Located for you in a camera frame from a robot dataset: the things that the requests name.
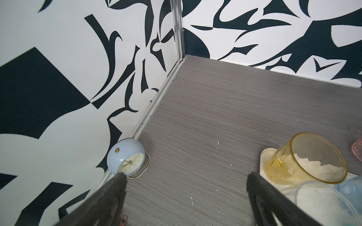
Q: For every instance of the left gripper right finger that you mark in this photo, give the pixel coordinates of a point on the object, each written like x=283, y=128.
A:
x=269, y=204

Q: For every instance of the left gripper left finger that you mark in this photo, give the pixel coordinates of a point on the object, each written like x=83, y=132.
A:
x=103, y=208

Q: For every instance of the amber plastic cup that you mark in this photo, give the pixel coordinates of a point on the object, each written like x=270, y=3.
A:
x=307, y=157

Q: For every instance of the blue clear plastic cup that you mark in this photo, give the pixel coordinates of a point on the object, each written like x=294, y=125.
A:
x=352, y=191

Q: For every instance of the pink plastic cup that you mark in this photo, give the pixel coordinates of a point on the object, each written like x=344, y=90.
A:
x=356, y=149

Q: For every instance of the white mug gold handle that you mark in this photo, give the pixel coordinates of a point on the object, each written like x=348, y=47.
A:
x=128, y=157

